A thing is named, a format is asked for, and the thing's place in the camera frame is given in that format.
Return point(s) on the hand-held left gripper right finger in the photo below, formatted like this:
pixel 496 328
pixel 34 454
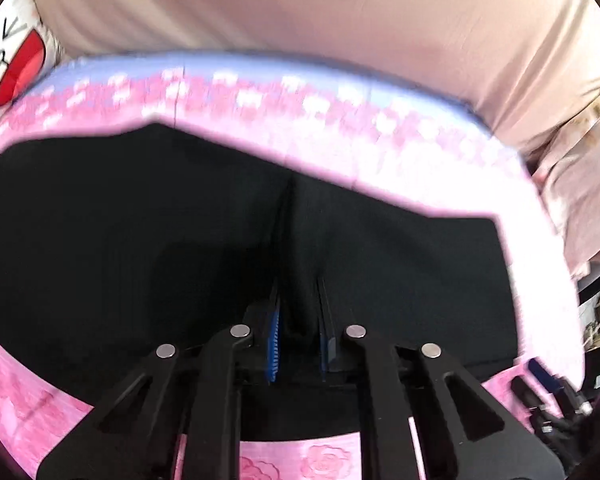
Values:
pixel 324 355

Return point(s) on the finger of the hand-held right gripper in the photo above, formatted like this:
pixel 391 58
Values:
pixel 544 375
pixel 524 394

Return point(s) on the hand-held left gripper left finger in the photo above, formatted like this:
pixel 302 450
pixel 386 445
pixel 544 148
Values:
pixel 274 345

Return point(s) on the black pants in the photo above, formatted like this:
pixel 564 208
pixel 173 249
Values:
pixel 130 240

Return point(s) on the beige patterned cloth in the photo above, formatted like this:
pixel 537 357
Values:
pixel 580 185

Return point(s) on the pink floral blanket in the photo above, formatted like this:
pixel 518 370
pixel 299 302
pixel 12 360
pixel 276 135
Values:
pixel 330 125

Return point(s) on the beige curtain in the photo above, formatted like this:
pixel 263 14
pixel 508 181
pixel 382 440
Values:
pixel 305 15

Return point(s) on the white cartoon face pillow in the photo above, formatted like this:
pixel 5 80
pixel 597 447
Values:
pixel 15 55

